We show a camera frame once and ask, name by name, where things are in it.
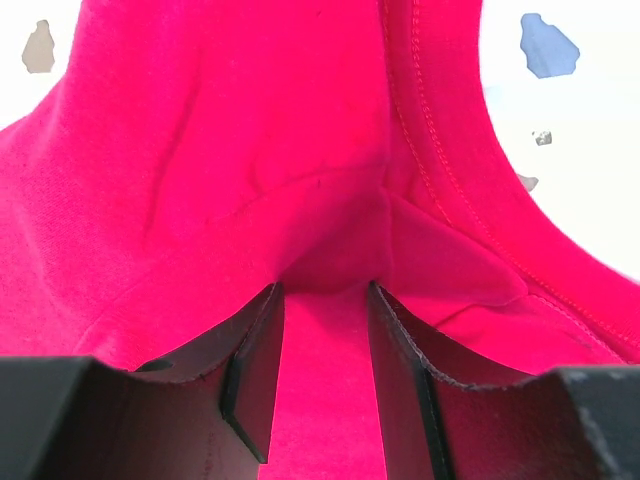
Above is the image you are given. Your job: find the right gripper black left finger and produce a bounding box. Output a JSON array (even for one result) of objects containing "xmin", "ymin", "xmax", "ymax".
[{"xmin": 1, "ymin": 284, "xmax": 284, "ymax": 480}]

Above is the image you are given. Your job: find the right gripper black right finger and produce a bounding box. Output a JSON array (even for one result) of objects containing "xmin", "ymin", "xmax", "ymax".
[{"xmin": 367, "ymin": 284, "xmax": 639, "ymax": 480}]

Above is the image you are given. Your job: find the red t shirt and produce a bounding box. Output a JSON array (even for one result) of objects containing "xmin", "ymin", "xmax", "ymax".
[{"xmin": 1, "ymin": 1, "xmax": 639, "ymax": 479}]

